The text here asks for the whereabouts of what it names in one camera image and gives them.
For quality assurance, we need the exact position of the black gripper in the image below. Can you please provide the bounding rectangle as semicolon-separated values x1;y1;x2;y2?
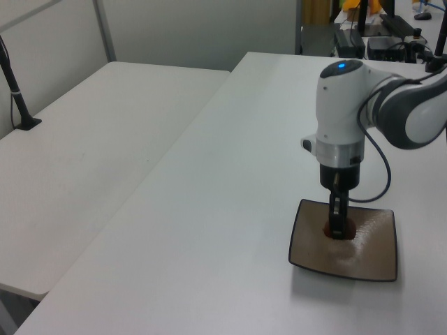
318;161;362;241

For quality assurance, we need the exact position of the small round brown food item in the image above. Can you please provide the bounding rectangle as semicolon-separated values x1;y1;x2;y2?
323;218;358;242

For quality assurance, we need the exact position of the square brown ceramic plate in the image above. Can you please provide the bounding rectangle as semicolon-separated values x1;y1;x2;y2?
288;198;399;283

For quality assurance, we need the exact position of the black control box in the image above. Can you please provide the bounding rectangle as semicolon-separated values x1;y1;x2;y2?
367;36;409;63

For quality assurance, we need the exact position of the black power supply box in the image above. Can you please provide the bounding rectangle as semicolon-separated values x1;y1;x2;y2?
332;28;367;59

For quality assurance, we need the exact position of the black upright stand with clamp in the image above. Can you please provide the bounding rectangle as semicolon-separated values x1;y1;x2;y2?
420;20;447;74

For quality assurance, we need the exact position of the emergency stop button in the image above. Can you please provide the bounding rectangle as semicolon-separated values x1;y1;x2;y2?
411;27;429;45

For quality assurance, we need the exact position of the black monitor stand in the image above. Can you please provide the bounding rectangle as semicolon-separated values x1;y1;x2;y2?
355;0;372;36

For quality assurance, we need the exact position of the black keyboard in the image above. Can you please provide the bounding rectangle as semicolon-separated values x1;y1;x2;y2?
379;13;413;36

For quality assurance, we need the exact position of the yellow cabinet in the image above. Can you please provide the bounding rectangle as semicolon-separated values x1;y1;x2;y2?
302;0;332;25

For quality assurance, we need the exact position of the grey metal shelf post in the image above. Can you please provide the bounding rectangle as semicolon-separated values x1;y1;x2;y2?
294;0;304;56

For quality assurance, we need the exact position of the grey metal partition post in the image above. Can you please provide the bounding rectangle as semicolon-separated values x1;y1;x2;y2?
91;0;118;64

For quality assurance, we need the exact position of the black slanted camera stand pole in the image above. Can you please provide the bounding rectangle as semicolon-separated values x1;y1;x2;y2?
0;34;43;132

